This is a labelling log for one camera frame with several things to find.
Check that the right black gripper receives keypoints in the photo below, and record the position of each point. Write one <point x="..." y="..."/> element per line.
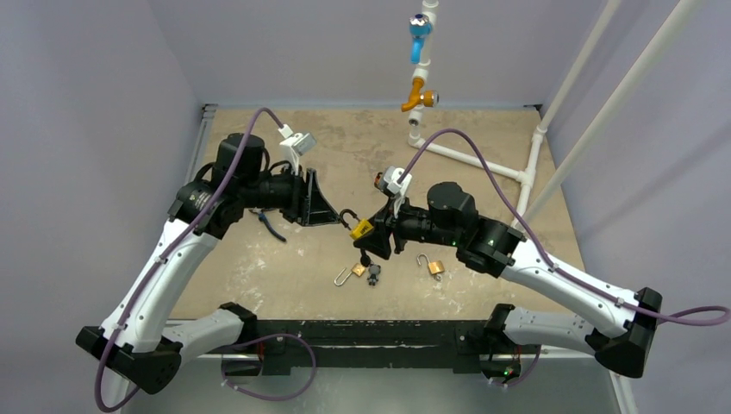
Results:
<point x="391" y="222"/>

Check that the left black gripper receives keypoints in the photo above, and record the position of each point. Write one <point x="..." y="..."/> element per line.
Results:
<point x="307" y="205"/>

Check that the yellow black padlock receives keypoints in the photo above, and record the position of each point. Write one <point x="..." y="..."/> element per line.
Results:
<point x="359" y="230"/>

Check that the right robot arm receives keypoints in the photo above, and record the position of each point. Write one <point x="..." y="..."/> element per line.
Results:
<point x="614" y="325"/>

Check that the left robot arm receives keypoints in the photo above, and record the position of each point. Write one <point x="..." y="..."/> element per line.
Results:
<point x="134" y="342"/>

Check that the black key bunch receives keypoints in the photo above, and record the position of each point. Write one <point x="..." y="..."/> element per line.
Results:
<point x="372" y="270"/>

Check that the brass padlock long shackle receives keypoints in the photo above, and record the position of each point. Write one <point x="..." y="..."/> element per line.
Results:
<point x="346" y="273"/>

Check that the brass padlock open shackle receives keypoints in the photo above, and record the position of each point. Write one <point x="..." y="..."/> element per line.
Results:
<point x="435" y="267"/>

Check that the orange tap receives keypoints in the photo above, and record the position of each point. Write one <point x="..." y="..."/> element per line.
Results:
<point x="419" y="96"/>

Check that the black base bar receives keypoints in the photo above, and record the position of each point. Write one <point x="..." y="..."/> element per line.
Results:
<point x="460" y="346"/>

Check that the blue tap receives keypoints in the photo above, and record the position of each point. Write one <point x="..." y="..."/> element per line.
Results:
<point x="420" y="27"/>

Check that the white diagonal pole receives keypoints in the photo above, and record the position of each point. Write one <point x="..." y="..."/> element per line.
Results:
<point x="650" y="55"/>

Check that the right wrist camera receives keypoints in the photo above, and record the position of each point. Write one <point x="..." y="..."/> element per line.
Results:
<point x="394" y="182"/>

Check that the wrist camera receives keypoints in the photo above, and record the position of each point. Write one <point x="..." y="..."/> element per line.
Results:
<point x="294" y="145"/>
<point x="394" y="182"/>

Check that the blue handled pliers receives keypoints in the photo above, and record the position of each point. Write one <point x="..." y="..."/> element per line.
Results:
<point x="262" y="217"/>

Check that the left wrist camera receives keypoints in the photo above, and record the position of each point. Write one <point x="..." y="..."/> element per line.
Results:
<point x="294" y="145"/>

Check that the aluminium frame rail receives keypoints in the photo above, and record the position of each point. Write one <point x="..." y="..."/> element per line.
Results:
<point x="197" y="143"/>

